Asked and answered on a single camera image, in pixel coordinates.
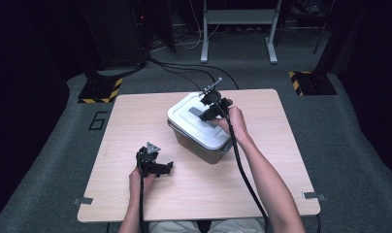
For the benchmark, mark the transparent brown storage box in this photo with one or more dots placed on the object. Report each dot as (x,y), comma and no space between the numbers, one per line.
(203,156)

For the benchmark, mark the black metal pole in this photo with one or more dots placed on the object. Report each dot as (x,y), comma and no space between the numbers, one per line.
(323,27)

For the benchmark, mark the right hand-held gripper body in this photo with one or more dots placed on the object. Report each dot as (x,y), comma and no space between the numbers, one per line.
(214,96)

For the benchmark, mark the white metal desk frame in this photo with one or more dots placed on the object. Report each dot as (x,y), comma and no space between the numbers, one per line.
(239,16)

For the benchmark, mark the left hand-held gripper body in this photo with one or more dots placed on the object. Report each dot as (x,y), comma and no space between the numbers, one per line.
(148,163)

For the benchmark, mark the person's right hand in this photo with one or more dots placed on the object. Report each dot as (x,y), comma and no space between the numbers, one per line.
(240,126)

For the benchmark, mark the dark curtain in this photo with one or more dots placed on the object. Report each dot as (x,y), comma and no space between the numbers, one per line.
(378,81)
(22,97)

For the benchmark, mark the black striped stand base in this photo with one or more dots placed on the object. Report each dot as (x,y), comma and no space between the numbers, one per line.
(313,84)
(97,90)

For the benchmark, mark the grey metal bracket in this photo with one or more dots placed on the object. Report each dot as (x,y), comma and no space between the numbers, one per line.
(83,201)
(313,195)

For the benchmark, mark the white box lid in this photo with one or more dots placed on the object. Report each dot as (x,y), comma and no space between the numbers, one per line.
(184,113)

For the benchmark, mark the person's left hand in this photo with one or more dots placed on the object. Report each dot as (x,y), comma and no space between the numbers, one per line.
(135,187)

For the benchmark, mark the black cabinet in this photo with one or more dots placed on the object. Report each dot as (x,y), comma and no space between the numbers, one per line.
(116,32)

